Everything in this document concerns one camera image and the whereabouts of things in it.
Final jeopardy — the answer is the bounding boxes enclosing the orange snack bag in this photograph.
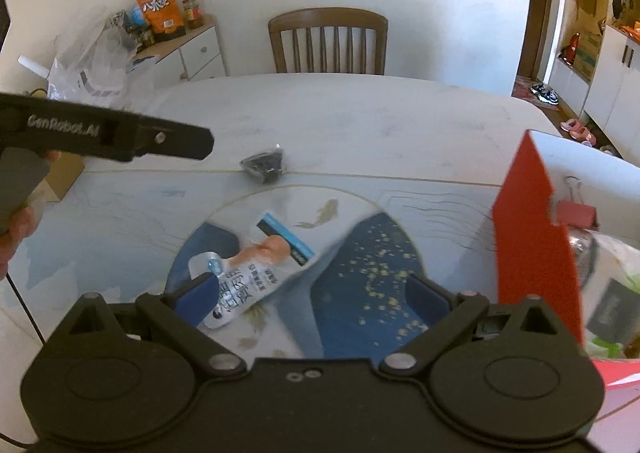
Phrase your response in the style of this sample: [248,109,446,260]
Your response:
[133,0,187,43]

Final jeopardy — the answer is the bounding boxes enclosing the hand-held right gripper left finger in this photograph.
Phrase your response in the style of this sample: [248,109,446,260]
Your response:
[47,271,247,377]

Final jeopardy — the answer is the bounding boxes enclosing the white squeeze pouch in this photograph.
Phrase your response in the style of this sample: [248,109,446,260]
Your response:
[187,210,318,331]

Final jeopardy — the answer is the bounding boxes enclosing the wooden chair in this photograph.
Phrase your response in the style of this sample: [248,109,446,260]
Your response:
[268,8,389,75]

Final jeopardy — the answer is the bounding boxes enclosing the blue packet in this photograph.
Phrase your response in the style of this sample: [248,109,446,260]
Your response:
[122,6,151,29]

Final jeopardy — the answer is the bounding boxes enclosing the glass jar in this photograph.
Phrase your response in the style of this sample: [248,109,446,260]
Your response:
[182,0,205,30]

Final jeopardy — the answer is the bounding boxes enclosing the clear plastic bags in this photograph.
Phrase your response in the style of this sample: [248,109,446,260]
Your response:
[47,8,138,109]

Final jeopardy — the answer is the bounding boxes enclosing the crumpled clear plastic wrapper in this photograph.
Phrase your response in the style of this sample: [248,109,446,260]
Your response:
[567,228,640,284]

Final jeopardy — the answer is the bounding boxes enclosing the wooden door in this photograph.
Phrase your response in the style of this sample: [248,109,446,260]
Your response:
[517,0,566,79]

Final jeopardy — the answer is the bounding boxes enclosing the pink slippers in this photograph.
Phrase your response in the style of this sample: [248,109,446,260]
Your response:
[560,118,598,146]

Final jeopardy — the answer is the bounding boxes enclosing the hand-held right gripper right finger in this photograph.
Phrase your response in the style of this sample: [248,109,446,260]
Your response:
[377,274,584,377]

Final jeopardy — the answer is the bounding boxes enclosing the black card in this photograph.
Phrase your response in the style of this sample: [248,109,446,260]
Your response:
[587,278,640,345]

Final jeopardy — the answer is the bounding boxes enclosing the dark sneakers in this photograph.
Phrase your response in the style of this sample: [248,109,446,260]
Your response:
[530,82,560,106]

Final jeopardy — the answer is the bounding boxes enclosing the pink binder clip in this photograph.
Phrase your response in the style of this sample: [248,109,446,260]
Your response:
[552,176,601,230]

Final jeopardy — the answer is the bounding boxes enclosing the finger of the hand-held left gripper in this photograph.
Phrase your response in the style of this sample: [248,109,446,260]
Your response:
[133,114,216,161]

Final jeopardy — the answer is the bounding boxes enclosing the brown cardboard box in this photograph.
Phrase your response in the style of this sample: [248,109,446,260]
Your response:
[22,150,86,206]

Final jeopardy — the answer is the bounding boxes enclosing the red storage box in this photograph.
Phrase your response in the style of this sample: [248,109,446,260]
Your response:
[491,130,640,453]

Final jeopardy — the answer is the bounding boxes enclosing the white shoe cabinet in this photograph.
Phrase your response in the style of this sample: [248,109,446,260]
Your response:
[582,23,640,154]

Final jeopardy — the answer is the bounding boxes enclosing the black plastic packet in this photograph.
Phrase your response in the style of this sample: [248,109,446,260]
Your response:
[239,146,286,182]

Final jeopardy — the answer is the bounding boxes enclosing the white side cabinet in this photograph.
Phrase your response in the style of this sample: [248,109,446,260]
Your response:
[132,16,228,81]

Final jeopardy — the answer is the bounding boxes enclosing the marble desktop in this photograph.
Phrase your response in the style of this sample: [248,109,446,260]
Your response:
[0,73,640,453]

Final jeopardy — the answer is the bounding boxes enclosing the person's left hand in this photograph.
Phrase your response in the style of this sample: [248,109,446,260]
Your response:
[0,206,39,280]

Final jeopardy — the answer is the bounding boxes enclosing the white paper roll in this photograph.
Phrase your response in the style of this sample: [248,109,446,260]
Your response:
[18,56,51,79]

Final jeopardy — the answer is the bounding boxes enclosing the printed cardboard carton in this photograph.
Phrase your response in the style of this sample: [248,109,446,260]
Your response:
[572,30,603,81]

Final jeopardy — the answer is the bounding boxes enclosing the black cable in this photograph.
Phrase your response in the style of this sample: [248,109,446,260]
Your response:
[4,272,47,349]

